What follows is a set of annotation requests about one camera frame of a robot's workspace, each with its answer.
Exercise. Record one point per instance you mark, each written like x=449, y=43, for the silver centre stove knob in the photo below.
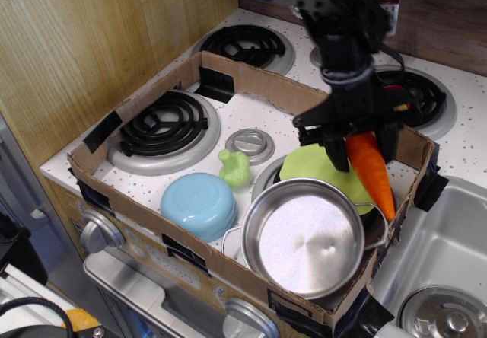
x=256, y=144

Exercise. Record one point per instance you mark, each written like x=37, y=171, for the green toy vegetable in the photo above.
x=235, y=169

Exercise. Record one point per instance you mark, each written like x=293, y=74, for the stainless steel pot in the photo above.
x=319, y=268

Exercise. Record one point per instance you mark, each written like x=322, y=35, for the light green plastic plate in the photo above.
x=312, y=161

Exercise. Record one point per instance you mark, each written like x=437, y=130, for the light blue plastic bowl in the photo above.
x=201, y=203

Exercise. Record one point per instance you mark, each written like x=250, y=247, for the brown cardboard fence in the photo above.
x=113, y=200

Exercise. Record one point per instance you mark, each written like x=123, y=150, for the left silver oven knob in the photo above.
x=99, y=233

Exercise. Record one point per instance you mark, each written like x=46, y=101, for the silver back stove knob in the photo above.
x=316, y=58

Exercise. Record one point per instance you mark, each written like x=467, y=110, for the stainless steel sink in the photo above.
x=445, y=246

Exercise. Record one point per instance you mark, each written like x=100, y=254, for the right silver oven knob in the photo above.
x=243, y=320

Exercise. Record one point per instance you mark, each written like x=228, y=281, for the front left black burner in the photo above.
x=175, y=132

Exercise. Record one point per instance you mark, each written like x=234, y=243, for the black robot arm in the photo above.
x=347, y=33

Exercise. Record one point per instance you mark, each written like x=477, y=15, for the red yellow toy fruit half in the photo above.
x=397, y=88

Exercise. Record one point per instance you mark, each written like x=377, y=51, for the silver sink drain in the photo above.
x=441, y=311

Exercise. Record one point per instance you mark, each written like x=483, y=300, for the silver oven door handle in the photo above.
x=151, y=306

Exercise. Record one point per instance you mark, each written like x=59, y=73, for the back right black burner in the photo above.
x=437, y=105

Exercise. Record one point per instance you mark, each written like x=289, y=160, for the silver oven knob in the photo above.
x=99, y=233
x=243, y=320

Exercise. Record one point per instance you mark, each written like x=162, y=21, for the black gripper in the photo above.
x=349, y=111

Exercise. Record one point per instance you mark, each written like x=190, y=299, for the silver stove knob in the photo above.
x=316, y=58
x=256, y=144

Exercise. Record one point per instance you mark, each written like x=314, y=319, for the orange toy carrot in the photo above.
x=367, y=161

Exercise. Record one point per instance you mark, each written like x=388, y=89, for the orange cloth scrap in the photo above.
x=81, y=320

